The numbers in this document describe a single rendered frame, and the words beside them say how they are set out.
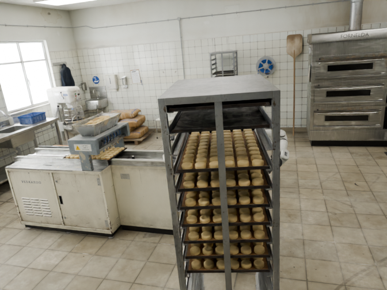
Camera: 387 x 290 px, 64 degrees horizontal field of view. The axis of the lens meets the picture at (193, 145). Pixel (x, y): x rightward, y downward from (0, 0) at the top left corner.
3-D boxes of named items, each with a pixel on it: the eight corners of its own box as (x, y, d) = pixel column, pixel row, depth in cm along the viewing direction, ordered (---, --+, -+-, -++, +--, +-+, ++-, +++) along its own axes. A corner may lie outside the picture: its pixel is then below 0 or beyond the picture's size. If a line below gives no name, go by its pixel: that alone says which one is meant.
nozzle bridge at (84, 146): (73, 170, 333) (67, 140, 322) (109, 148, 398) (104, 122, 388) (100, 171, 323) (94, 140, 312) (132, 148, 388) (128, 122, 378)
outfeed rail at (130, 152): (35, 152, 405) (34, 148, 403) (37, 152, 408) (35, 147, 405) (182, 156, 346) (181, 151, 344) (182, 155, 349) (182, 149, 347)
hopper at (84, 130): (73, 137, 329) (71, 125, 325) (102, 123, 380) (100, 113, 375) (97, 137, 320) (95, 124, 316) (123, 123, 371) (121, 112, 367)
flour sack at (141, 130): (139, 139, 690) (138, 132, 685) (121, 139, 698) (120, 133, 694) (150, 130, 756) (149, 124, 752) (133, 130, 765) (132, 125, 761)
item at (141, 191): (121, 231, 366) (108, 160, 339) (134, 216, 397) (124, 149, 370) (177, 237, 346) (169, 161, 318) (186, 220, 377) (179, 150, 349)
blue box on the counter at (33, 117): (33, 123, 562) (31, 116, 558) (19, 124, 569) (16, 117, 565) (47, 118, 599) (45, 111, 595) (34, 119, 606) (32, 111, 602)
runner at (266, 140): (250, 115, 188) (250, 110, 188) (255, 115, 188) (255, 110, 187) (265, 150, 128) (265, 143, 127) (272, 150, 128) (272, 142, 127)
